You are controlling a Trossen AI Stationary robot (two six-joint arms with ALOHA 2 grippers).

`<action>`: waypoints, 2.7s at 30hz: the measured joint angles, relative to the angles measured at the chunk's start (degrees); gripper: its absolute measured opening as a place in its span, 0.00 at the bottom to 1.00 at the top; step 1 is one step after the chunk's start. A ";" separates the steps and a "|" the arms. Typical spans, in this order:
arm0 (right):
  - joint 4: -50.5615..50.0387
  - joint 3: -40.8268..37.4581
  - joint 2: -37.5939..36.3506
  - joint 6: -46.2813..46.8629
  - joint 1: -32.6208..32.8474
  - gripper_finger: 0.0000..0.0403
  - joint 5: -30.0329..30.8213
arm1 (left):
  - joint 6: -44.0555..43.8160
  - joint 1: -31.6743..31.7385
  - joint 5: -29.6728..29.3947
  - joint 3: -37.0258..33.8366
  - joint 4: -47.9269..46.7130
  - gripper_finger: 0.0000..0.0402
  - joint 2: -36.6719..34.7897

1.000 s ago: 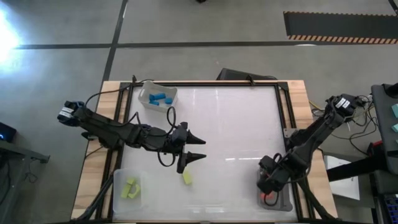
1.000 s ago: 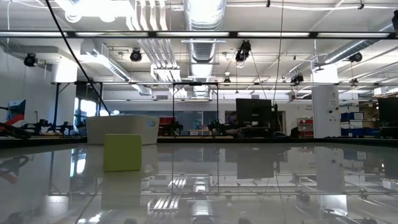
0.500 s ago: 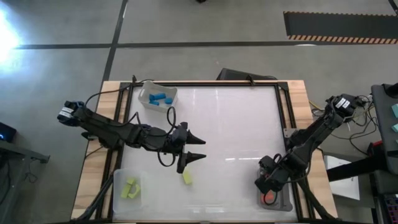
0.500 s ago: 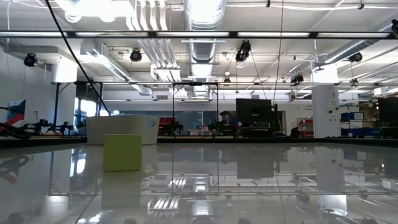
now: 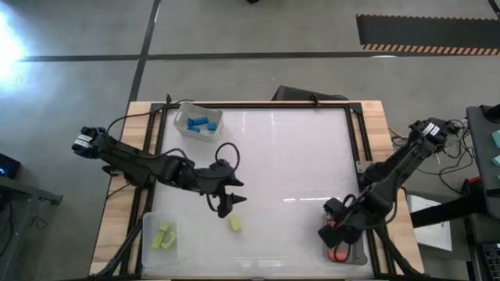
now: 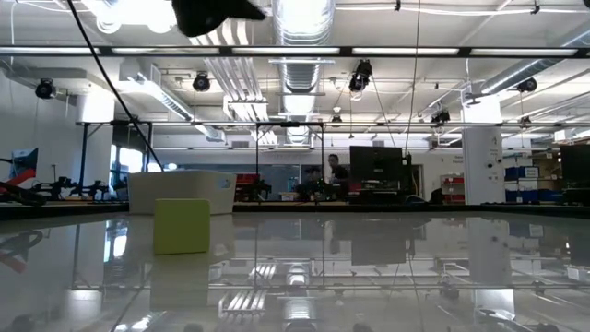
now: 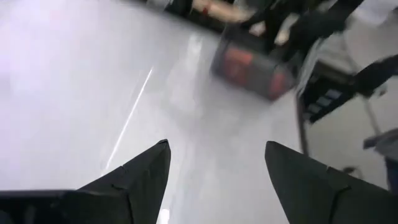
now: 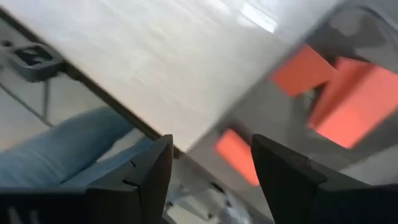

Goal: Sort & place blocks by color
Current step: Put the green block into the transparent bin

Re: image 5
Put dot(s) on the grey plastic tray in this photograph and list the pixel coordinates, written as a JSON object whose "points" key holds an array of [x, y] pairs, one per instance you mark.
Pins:
{"points": [[357, 253]]}

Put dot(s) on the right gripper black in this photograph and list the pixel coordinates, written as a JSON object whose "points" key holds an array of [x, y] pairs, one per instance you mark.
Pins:
{"points": [[351, 224]]}

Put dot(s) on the grey metal stand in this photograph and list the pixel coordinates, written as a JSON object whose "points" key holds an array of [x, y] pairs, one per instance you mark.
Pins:
{"points": [[23, 191]]}

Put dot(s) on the green rectangular foam block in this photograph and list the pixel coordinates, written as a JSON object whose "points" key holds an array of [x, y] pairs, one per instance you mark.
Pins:
{"points": [[234, 223]]}

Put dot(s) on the black bag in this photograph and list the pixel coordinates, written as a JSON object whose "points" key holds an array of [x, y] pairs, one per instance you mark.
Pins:
{"points": [[297, 94]]}

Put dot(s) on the black device with blue light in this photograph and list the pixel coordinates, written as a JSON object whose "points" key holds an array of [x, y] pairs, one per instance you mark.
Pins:
{"points": [[9, 166]]}

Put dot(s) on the small green foam block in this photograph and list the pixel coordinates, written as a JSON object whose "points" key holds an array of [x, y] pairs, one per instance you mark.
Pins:
{"points": [[164, 226]]}

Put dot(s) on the dark grey cart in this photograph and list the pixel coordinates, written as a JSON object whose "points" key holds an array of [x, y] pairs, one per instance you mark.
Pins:
{"points": [[482, 156]]}

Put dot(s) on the black metal table frame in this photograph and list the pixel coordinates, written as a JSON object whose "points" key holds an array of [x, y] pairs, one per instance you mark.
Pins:
{"points": [[254, 105]]}

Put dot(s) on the blue half-round foam block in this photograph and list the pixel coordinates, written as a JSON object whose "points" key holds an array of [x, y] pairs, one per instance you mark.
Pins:
{"points": [[203, 119]]}

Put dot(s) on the long green foam block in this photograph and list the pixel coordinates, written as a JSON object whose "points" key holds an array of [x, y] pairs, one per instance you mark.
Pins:
{"points": [[158, 239]]}

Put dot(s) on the clear plastic bin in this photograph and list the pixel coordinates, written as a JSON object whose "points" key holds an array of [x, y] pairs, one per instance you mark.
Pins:
{"points": [[156, 257]]}

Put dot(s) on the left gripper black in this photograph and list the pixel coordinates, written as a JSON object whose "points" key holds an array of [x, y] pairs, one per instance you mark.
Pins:
{"points": [[218, 179]]}

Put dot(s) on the black cart bar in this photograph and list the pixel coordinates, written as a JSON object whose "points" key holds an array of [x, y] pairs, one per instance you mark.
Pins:
{"points": [[441, 212]]}

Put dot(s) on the white paper sheet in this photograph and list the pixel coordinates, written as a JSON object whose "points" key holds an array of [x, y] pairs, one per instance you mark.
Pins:
{"points": [[433, 234]]}

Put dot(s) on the blue triangular foam block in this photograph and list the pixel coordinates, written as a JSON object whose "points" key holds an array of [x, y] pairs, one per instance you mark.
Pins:
{"points": [[212, 126]]}

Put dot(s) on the teal box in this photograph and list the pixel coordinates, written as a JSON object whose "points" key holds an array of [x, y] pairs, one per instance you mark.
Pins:
{"points": [[496, 139], [497, 161]]}

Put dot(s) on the black hazard-striped floor mat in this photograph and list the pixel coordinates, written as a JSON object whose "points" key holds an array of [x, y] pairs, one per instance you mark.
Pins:
{"points": [[429, 31]]}

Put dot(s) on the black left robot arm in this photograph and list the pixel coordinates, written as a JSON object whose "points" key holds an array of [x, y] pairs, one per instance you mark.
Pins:
{"points": [[136, 166]]}

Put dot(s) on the white plastic bin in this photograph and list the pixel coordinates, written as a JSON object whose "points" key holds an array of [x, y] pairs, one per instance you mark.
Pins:
{"points": [[179, 117]]}

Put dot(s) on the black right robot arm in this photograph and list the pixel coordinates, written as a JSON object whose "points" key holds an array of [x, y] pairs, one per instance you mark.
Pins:
{"points": [[390, 183]]}

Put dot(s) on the red clamp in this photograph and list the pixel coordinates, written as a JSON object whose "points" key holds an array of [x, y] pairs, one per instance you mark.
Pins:
{"points": [[472, 181]]}

